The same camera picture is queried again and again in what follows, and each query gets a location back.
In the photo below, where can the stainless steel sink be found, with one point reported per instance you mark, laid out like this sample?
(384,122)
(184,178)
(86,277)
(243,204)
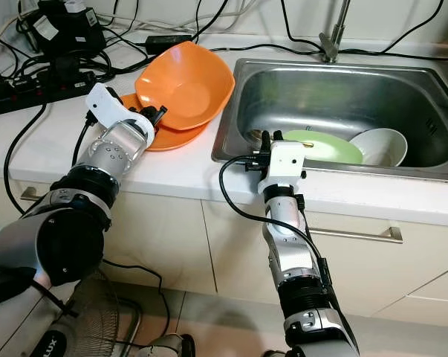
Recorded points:
(342,93)

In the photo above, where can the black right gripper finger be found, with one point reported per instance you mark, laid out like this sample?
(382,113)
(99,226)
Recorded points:
(279,137)
(266,141)

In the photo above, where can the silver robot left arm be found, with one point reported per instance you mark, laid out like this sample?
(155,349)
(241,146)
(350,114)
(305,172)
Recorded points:
(53,238)

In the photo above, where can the orange plastic plate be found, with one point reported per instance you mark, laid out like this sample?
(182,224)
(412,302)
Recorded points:
(179,140)

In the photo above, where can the orange plastic bowl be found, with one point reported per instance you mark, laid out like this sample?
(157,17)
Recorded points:
(186,85)

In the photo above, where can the steel faucet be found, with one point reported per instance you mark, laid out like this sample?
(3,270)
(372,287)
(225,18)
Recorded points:
(329,50)

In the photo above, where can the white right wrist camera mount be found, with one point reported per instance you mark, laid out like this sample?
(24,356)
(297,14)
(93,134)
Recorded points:
(283,163)

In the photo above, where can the light green plate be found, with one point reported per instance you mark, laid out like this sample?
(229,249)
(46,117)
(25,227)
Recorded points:
(335,149)

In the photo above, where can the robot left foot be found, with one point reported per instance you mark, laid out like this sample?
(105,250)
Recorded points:
(168,346)

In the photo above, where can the black power strip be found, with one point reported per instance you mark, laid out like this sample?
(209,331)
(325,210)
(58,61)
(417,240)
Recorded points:
(38,93)

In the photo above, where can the white ceramic bowl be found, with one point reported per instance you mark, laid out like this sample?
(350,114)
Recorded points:
(380,146)

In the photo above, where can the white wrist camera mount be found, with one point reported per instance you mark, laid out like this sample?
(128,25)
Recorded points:
(283,163)
(112,108)

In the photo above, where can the black power adapter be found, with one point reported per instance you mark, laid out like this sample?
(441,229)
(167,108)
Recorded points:
(168,43)

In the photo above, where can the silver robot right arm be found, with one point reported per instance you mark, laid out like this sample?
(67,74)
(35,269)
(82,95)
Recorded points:
(287,245)

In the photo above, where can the black charger unit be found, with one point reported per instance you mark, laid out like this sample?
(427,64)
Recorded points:
(64,31)

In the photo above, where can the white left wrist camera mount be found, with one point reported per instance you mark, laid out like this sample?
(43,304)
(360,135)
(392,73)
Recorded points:
(112,108)

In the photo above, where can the grey floor fan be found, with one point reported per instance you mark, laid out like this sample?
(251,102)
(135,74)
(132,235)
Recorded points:
(97,320)

